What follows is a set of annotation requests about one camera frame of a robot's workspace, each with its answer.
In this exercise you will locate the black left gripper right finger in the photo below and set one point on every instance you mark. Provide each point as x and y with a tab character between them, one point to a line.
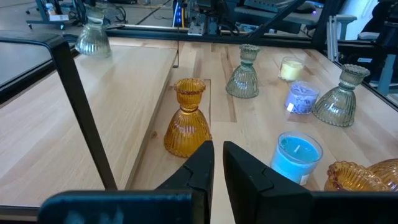
248	186

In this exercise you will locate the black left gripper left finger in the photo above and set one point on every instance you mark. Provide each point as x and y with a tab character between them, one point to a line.
202	174

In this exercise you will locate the amber ribbed glass candle holder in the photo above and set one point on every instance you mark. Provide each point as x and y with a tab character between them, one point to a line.
348	179
188	130

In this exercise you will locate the clear green glass candle holder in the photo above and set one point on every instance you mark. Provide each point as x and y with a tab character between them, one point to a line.
93	40
243	82
335	105

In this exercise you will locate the purple candle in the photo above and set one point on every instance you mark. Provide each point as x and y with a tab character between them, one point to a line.
301	99

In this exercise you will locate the yellow candle in glass jar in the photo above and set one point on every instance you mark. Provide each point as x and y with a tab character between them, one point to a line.
291	71

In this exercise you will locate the blue lit computer tower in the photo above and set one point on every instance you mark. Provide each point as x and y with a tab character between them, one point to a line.
178	14

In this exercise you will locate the grey metal leg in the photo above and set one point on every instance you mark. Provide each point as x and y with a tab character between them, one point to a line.
387	74

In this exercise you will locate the grey desk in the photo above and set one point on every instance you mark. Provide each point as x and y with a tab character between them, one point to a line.
311	19

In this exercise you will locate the black keyboard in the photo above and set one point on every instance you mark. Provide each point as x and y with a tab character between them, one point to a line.
264	4

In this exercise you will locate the black computer mouse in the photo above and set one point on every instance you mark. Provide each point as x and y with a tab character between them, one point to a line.
306	7

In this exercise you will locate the white box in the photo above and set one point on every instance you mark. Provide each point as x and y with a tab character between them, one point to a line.
57	17

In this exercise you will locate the black office chair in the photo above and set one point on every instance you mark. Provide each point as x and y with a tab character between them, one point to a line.
385	18

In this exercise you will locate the grey wheeled cart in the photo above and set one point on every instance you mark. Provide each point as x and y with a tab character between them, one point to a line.
42	12

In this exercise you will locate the wooden shelf black metal frame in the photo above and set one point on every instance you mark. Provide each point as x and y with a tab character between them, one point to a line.
109	109

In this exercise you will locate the silver aluminium extrusion post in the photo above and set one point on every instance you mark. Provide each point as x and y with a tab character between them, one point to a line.
332	37

